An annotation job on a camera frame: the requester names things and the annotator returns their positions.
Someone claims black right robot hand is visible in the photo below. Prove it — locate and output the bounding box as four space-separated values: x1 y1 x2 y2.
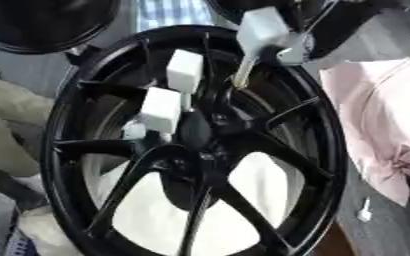
203 0 405 64

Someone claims black spoked wheel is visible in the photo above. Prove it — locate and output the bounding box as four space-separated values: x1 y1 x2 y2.
38 24 351 256

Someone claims small white pin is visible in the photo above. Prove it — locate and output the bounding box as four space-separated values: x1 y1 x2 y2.
355 196 373 224

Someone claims black round wheel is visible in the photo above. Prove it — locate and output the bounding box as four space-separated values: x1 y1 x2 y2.
0 0 125 56

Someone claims pale pink cloth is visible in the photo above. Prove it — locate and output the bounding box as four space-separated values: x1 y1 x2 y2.
318 57 410 208

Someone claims person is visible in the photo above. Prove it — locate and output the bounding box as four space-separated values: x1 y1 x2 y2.
0 74 58 194

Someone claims white bag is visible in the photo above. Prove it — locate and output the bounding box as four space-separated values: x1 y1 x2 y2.
14 205 88 256

